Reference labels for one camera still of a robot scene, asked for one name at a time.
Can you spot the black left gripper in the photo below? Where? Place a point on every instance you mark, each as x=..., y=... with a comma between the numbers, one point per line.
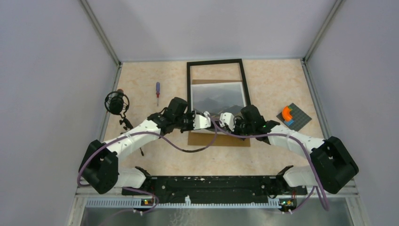
x=190, y=115

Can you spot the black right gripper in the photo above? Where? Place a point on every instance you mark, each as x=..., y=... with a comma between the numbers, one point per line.
x=237, y=121

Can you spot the blue red screwdriver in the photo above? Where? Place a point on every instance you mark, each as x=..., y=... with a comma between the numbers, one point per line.
x=157, y=92

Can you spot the mountain landscape photo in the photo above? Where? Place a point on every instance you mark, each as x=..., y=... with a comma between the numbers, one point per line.
x=218, y=98

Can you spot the black picture frame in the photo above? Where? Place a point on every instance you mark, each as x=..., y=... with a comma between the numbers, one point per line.
x=237, y=62

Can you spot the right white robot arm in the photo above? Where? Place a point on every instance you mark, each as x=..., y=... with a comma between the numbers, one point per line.
x=330, y=167

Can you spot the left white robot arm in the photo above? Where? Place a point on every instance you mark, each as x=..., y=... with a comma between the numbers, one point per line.
x=101, y=168

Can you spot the orange green tape dispenser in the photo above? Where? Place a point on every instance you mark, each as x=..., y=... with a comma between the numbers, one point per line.
x=286, y=114

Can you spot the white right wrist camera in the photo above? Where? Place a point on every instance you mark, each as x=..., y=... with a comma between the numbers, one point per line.
x=227, y=121

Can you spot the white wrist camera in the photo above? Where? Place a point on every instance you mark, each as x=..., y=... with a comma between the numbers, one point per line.
x=202, y=120
x=227, y=121

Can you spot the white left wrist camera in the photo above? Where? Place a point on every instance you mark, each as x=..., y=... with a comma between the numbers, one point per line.
x=202, y=120

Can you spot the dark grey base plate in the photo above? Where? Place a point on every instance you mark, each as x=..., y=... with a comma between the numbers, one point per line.
x=300, y=118

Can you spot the black microphone with shock mount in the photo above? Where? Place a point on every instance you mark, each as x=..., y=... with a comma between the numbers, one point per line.
x=117, y=103

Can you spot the white cable duct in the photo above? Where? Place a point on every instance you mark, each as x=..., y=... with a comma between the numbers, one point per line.
x=138, y=203

